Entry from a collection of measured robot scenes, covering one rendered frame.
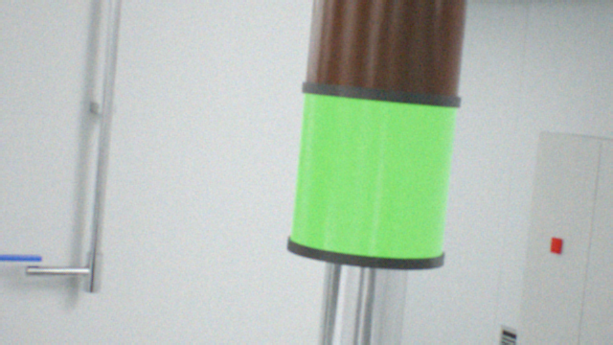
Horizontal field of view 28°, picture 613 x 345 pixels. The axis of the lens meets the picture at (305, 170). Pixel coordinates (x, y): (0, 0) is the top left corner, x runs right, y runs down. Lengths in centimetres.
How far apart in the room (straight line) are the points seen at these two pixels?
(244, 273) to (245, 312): 6
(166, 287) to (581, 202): 596
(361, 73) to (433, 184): 4
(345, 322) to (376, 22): 9
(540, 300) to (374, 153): 765
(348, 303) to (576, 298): 738
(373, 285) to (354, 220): 3
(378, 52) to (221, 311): 160
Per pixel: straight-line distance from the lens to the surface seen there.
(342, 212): 37
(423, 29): 37
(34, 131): 181
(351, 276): 38
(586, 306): 768
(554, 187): 792
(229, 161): 192
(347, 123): 37
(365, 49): 37
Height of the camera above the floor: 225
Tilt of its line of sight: 4 degrees down
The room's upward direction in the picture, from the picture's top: 5 degrees clockwise
